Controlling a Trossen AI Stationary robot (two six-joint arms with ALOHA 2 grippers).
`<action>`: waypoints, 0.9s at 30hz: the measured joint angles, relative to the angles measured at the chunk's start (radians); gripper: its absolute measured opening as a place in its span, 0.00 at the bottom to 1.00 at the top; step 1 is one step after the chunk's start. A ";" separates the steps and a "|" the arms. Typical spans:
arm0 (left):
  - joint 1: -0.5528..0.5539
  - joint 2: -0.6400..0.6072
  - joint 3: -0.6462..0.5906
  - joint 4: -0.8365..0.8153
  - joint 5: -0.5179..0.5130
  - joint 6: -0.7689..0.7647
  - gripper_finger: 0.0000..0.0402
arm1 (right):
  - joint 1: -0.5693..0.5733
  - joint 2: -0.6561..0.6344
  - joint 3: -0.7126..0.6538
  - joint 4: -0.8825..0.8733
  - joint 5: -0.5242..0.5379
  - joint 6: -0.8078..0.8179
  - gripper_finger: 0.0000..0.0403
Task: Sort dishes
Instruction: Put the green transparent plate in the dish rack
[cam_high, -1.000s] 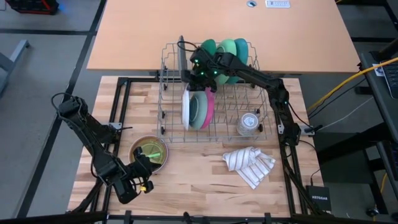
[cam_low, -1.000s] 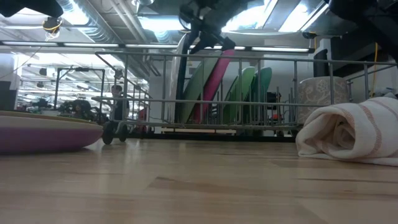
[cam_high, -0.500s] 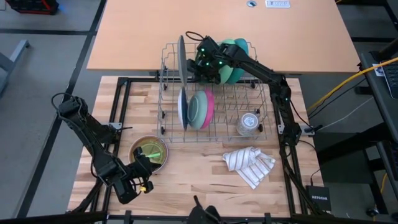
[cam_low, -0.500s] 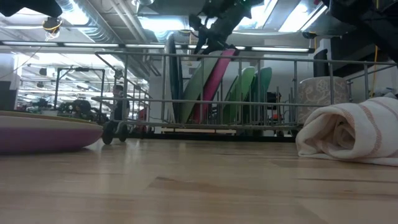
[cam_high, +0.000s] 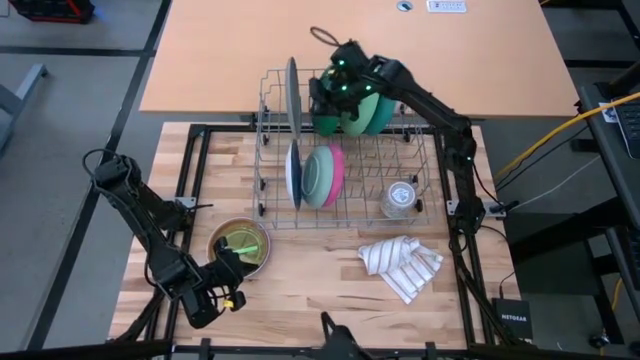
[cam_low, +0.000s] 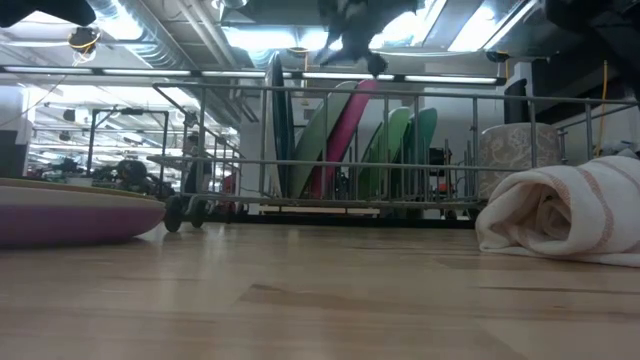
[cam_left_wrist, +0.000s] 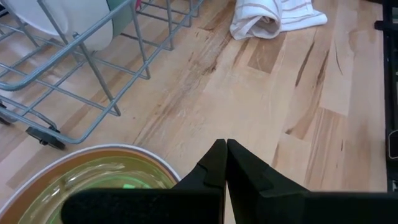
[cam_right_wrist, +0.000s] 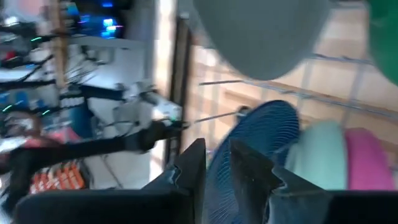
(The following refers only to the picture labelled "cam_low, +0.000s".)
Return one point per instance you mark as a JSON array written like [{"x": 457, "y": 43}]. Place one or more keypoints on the beige plate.
[{"x": 60, "y": 197}]

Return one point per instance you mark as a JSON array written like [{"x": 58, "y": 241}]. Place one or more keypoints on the black overhead camera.
[{"x": 82, "y": 40}]

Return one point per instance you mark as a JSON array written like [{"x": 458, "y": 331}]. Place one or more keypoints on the grey plate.
[{"x": 269, "y": 130}]

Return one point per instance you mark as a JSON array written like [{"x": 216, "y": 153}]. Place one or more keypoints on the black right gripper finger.
[
  {"x": 377, "y": 62},
  {"x": 334, "y": 55}
]

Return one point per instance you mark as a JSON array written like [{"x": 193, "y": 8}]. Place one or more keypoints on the long ceiling strip light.
[{"x": 150, "y": 72}]

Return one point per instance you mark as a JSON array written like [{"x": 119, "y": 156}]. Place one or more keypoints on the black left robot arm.
[{"x": 40, "y": 10}]

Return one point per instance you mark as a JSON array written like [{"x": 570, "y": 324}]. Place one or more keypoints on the pale sage green plate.
[{"x": 320, "y": 140}]

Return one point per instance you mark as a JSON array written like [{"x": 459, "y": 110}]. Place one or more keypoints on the spiral silver ventilation duct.
[{"x": 150, "y": 50}]

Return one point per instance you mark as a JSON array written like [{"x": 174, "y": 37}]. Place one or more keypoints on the purple plate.
[{"x": 65, "y": 225}]

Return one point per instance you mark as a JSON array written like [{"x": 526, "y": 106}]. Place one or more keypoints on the teal plate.
[{"x": 425, "y": 135}]

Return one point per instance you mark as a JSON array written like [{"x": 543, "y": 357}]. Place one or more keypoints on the background black robot arm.
[{"x": 132, "y": 175}]

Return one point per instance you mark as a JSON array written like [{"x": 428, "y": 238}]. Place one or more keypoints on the dark green plate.
[{"x": 285, "y": 130}]

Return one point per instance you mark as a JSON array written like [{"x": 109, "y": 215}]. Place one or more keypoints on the background black rig frame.
[{"x": 130, "y": 111}]

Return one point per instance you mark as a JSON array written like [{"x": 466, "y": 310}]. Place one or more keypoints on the white striped towel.
[{"x": 575, "y": 215}]

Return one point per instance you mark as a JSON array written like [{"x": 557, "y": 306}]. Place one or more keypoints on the light green plate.
[{"x": 395, "y": 135}]

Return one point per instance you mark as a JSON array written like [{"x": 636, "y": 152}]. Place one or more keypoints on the pink plate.
[{"x": 350, "y": 125}]

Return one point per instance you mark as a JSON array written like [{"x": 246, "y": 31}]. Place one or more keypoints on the black metal rig frame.
[{"x": 350, "y": 220}]

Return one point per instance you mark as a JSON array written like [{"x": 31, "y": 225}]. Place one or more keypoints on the person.
[{"x": 197, "y": 170}]

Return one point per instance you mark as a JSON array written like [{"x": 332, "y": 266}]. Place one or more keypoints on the light wooden desk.
[{"x": 320, "y": 210}]

